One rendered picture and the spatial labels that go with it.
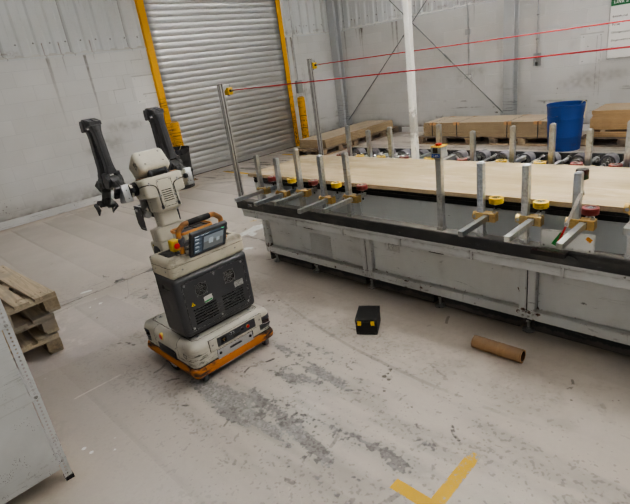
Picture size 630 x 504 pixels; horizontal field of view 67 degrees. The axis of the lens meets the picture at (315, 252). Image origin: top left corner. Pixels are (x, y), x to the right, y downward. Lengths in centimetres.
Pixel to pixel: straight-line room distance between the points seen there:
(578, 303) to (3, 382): 298
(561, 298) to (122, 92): 804
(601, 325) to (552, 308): 27
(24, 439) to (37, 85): 703
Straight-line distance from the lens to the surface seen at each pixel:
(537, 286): 322
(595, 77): 1004
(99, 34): 953
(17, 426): 268
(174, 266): 289
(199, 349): 304
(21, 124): 896
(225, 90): 437
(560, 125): 841
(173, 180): 322
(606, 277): 281
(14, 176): 894
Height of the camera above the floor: 175
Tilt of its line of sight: 21 degrees down
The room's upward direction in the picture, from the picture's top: 8 degrees counter-clockwise
